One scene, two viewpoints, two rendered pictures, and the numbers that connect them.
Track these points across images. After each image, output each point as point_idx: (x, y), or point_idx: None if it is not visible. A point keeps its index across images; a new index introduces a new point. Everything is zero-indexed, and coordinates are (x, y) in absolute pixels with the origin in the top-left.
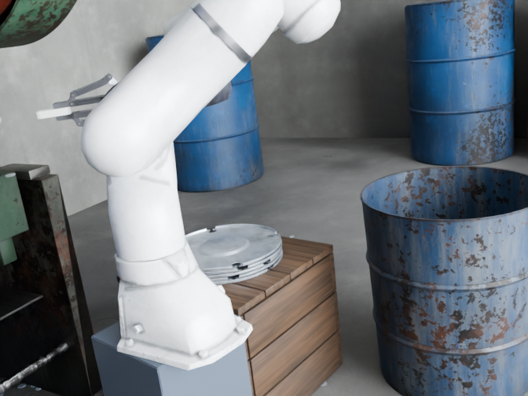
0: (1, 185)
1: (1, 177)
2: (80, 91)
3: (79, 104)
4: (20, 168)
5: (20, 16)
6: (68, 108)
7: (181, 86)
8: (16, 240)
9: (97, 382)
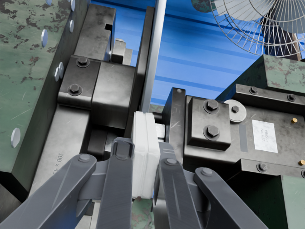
0: (5, 137)
1: (19, 142)
2: (226, 193)
3: (165, 178)
4: (4, 205)
5: None
6: (154, 149)
7: None
8: None
9: None
